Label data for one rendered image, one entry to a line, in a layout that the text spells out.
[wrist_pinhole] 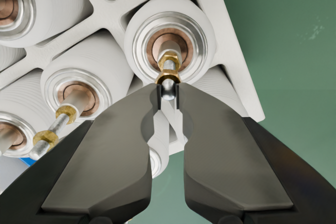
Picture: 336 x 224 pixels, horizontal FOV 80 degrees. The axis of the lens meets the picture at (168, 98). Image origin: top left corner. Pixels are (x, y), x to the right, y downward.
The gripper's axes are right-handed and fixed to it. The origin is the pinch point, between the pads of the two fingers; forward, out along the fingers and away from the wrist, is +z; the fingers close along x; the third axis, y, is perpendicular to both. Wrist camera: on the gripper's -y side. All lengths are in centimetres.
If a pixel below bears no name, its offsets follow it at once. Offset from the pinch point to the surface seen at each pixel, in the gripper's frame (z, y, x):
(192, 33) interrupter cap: 9.0, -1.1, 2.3
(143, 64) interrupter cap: 9.1, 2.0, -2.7
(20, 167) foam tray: 23, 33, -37
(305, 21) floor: 34.3, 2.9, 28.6
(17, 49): 17.6, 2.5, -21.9
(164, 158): 9.4, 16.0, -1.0
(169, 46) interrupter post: 7.3, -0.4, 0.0
